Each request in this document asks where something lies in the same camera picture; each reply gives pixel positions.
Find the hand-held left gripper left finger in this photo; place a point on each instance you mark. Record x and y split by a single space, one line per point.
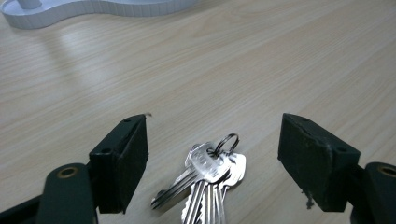
120 168

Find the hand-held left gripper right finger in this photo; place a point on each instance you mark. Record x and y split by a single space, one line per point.
314 161

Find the bunch of silver keys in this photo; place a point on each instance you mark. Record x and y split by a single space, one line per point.
205 180

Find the white ribbed tray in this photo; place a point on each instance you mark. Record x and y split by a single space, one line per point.
87 9

